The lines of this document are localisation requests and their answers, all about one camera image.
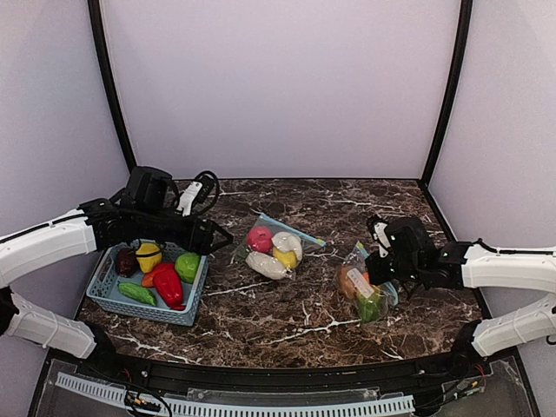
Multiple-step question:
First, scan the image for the small clear zip bag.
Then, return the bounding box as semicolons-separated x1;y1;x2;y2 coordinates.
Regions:
336;242;399;324

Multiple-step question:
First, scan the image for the brown toy potato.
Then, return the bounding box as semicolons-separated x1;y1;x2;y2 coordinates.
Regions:
338;265;357;299

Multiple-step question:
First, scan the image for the large red toy apple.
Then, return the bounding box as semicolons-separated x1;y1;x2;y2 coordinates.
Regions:
247;226;273;254

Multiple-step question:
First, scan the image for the large clear zip bag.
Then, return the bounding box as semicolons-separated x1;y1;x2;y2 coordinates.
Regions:
231;214;326;281

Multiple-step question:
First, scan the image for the yellow toy potato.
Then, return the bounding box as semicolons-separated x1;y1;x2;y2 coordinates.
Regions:
273;247;299;269

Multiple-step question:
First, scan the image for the light blue plastic basket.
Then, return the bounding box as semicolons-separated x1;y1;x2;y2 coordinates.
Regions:
86;243;209;327

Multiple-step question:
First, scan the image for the orange toy carrot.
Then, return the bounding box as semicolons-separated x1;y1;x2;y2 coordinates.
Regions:
356;272;384;323

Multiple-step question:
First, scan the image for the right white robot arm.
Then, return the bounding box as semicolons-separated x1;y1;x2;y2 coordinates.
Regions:
366;215;555;361

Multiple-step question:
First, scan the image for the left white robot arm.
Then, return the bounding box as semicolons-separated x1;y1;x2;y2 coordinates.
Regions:
1;166;233;360

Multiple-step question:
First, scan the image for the yellow toy lemon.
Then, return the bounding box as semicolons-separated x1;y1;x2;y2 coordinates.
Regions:
136;242;162;274

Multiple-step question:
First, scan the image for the red toy bell pepper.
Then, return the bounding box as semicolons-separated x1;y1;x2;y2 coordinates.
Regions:
153;263;185;311

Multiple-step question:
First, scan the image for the dark red toy fruit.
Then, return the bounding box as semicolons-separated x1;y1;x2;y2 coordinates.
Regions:
115;248;139;278

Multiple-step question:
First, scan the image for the green toy cucumber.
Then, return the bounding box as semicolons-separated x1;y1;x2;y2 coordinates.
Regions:
118;282;157;307

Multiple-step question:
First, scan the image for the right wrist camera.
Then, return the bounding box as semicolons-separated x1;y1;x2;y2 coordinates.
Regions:
367;214;391;258

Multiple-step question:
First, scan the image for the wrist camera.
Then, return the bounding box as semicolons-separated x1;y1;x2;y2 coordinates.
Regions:
175;170;221;217
367;214;391;258

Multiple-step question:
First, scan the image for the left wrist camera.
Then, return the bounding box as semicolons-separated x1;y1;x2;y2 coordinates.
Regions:
175;170;221;217

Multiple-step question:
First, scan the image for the black front frame rail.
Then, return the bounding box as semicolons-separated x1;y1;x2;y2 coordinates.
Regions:
78;351;491;395

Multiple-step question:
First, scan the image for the white slotted cable duct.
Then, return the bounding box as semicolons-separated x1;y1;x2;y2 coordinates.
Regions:
55;372;415;417

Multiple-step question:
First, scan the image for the left black frame post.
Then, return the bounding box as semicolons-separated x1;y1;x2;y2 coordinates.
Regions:
87;0;137;173

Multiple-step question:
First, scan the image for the black frame post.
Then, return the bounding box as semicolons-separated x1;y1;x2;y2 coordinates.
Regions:
420;0;473;189
87;0;137;173

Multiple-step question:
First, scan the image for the right black frame post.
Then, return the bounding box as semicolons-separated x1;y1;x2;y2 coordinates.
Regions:
420;0;473;189

